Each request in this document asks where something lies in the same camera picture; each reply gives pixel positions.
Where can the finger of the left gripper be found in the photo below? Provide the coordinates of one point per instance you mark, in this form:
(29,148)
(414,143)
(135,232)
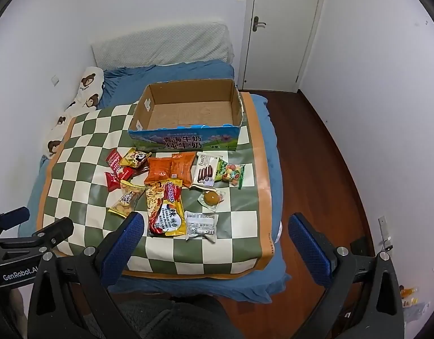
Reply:
(47,237)
(13,218)

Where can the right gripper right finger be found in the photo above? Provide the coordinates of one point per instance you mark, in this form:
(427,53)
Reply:
(361,296)

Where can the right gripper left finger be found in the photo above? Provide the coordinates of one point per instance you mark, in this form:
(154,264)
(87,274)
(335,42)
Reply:
(53,311)

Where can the small red snack packet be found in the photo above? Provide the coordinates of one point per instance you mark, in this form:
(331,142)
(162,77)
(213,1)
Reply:
(112,182)

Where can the red tall snack packet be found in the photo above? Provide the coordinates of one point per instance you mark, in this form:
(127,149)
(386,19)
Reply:
(113,160)

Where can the yellow peanut snack packet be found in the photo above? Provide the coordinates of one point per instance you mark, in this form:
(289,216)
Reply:
(126,204)

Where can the yellow panda snack packet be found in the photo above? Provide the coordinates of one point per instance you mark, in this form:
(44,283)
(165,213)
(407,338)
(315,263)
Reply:
(134,158)

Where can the yellow Korean noodle packet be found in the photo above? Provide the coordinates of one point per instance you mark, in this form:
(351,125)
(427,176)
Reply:
(166,215)

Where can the orange snack packet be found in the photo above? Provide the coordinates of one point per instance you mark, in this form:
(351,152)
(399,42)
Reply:
(181,167)
(159,170)

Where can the white clear snack packet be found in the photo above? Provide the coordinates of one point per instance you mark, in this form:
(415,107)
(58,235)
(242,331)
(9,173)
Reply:
(203,225)

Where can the white chocolate wafer packet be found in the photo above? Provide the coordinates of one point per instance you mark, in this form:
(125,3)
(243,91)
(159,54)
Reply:
(205,171)

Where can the green fruit candy bag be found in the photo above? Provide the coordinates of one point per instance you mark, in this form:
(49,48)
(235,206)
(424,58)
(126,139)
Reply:
(231,173)

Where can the green white checkered mat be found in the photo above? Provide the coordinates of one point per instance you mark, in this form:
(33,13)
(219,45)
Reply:
(182,237)

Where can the bear print pillow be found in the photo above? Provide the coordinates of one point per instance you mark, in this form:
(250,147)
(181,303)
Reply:
(89,93)

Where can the wrapped orange pastry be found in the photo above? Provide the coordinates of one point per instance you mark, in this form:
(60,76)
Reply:
(209,200)

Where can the blue bed sheet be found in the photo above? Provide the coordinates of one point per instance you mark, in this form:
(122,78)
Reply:
(125,86)

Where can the open cardboard milk box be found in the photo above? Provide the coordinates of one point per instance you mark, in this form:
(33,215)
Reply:
(190,115)

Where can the white padded headboard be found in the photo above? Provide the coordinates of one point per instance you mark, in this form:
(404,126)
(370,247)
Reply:
(166,45)

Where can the white door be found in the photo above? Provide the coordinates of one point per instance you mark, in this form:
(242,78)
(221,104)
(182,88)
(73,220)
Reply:
(274,58)

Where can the wall socket right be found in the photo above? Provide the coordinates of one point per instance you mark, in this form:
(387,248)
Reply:
(386,239)

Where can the wall socket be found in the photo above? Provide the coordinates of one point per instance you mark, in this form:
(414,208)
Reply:
(386,239)
(55,80)

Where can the wall socket left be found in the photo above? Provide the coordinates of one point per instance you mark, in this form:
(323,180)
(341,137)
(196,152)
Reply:
(55,80)

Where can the dark door handle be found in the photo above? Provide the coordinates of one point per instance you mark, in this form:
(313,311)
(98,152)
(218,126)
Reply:
(257,24)

